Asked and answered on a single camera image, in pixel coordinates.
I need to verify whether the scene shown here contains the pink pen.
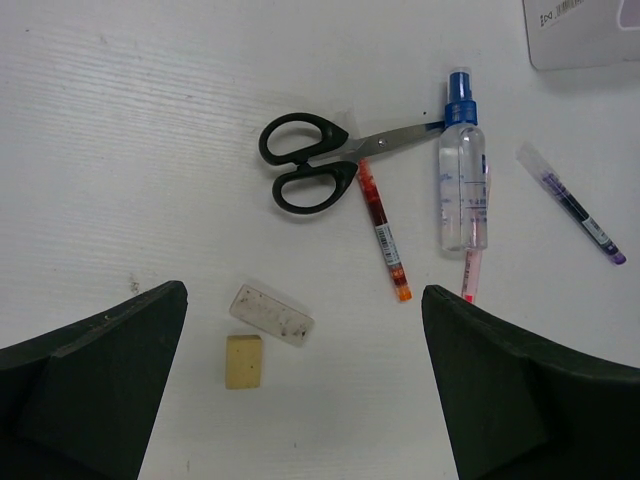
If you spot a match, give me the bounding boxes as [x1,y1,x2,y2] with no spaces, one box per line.
[461,250,484,304]

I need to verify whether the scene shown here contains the clear black gel pen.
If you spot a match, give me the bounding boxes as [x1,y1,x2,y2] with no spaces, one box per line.
[516,142,627,265]

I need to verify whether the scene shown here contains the grey white eraser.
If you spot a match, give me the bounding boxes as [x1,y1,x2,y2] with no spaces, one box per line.
[229,284,315,347]

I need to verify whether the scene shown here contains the black handled scissors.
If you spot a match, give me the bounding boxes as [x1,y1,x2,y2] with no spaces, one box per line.
[258,112,445,215]

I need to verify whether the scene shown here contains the clear blue spray bottle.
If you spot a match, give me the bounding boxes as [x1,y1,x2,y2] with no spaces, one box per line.
[438,68,489,252]

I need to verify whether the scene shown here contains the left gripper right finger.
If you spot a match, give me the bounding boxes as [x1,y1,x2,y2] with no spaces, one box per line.
[421,285,639,479]

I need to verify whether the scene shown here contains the white left compartment organizer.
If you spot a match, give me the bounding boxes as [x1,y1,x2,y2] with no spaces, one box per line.
[523,0,640,71]

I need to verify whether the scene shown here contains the red gel pen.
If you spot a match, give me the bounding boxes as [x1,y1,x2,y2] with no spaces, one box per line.
[357,158,412,302]

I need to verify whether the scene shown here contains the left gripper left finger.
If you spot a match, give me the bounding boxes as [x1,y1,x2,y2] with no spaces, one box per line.
[1,280,188,479]

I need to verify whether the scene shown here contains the tan eraser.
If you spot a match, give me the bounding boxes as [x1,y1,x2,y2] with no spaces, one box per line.
[225,335,263,390]

